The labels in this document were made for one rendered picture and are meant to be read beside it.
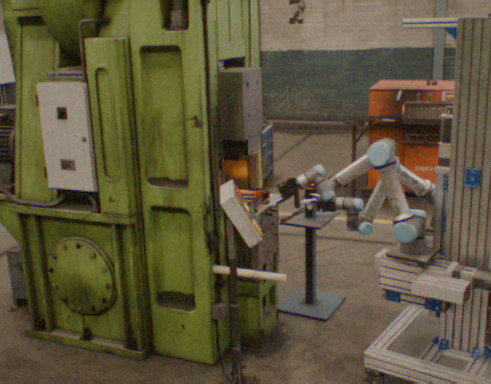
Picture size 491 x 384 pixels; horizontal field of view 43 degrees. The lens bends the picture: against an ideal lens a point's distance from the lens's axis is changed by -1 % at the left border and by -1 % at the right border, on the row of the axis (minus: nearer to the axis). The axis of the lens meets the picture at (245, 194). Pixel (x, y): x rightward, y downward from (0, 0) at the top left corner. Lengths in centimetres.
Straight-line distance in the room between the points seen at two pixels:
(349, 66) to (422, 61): 125
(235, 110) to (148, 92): 51
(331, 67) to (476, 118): 816
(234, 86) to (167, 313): 145
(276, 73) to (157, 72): 815
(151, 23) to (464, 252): 210
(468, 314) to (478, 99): 117
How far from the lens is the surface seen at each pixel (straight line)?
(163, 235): 381
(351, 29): 1129
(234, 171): 416
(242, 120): 362
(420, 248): 342
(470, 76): 334
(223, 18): 372
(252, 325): 407
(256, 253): 383
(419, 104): 697
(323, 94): 1147
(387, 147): 318
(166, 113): 361
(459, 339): 374
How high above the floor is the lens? 206
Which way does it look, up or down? 16 degrees down
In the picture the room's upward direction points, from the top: 2 degrees counter-clockwise
